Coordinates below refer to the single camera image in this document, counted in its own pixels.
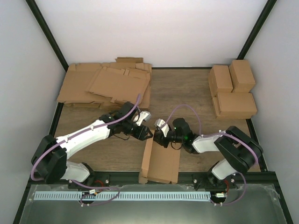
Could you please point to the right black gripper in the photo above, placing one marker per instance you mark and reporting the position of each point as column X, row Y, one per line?
column 160, row 136

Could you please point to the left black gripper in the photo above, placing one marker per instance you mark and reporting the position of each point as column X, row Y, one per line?
column 146, row 130

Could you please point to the brown cardboard box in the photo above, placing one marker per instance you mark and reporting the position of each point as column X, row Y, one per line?
column 159, row 164

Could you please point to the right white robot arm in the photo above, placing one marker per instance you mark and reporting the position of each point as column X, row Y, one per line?
column 240, row 152

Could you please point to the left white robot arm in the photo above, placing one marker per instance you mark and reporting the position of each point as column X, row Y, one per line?
column 51, row 159

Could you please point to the folded cardboard box front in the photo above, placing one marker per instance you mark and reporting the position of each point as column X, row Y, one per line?
column 234, row 105

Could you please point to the folded cardboard box back left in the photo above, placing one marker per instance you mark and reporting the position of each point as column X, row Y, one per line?
column 219, row 79

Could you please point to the folded cardboard box back right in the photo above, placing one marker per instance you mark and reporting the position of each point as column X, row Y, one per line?
column 241, row 75

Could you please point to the stack of flat cardboard sheets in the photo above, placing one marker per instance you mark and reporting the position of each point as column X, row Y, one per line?
column 107, row 85

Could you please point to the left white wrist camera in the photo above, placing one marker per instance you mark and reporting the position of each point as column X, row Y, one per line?
column 141, row 117

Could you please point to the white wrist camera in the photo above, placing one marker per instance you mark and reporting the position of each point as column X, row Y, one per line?
column 162, row 128
column 141, row 117

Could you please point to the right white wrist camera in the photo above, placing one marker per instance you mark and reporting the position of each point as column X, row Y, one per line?
column 162, row 128

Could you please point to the light blue slotted cable duct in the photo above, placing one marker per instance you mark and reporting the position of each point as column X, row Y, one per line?
column 123, row 196

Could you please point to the black aluminium front rail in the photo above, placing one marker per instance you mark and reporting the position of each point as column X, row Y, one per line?
column 199, row 180

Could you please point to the left black frame post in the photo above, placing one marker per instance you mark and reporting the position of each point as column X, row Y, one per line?
column 47, row 32

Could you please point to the black frame post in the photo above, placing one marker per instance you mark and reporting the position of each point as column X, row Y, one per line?
column 267, row 9
column 47, row 32

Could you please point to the right black frame post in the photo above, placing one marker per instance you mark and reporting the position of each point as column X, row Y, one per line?
column 267, row 9

